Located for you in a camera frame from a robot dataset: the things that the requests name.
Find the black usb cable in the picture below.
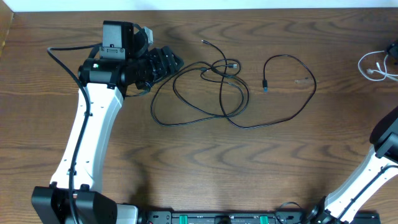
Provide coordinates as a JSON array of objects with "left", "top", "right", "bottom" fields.
[
  {"left": 150, "top": 39, "right": 250, "bottom": 127},
  {"left": 219, "top": 54, "right": 317, "bottom": 130}
]

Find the white usb cable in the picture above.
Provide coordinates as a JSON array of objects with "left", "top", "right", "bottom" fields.
[{"left": 358, "top": 50, "right": 398, "bottom": 82}]

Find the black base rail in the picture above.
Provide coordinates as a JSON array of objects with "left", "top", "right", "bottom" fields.
[{"left": 136, "top": 210, "right": 382, "bottom": 224}]

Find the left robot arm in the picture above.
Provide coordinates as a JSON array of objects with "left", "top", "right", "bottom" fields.
[{"left": 31, "top": 21, "right": 183, "bottom": 223}]

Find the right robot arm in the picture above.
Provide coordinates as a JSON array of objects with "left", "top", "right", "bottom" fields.
[{"left": 301, "top": 108, "right": 397, "bottom": 223}]

